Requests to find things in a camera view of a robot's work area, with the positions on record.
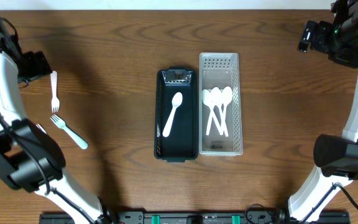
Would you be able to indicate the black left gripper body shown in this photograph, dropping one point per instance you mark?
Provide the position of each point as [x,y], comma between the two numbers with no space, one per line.
[38,64]

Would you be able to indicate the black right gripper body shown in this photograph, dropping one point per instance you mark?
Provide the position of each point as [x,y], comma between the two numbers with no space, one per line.
[325,28]

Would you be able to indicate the white green-tinted plastic fork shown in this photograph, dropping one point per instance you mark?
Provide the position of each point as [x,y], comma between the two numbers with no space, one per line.
[60,123]

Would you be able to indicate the thick white plastic spoon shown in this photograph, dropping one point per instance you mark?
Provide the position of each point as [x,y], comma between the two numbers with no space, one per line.
[176,102]

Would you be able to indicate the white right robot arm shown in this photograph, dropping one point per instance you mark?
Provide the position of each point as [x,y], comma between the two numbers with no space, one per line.
[335,157]

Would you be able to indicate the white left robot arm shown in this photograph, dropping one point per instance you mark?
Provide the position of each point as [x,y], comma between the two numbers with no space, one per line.
[29,158]

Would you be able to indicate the clear plastic basket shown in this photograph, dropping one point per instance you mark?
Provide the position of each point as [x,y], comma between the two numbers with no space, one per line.
[219,70]

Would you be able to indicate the dark green plastic basket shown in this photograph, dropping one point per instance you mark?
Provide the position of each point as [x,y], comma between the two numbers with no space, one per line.
[182,143]

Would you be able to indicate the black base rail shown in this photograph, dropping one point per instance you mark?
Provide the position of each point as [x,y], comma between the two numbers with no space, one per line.
[253,216]

